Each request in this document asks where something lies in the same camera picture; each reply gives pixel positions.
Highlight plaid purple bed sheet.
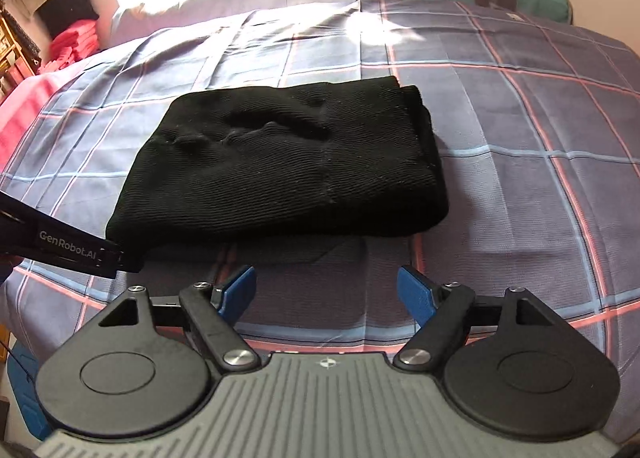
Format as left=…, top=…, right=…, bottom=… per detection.
left=1, top=0, right=639, bottom=442

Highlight black knit pants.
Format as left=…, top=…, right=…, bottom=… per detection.
left=105, top=76, right=449, bottom=263

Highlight wooden shelf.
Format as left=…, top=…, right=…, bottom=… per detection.
left=1, top=9, right=41, bottom=101

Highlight pink folded towel stack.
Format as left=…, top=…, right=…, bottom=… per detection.
left=38, top=20, right=100, bottom=74

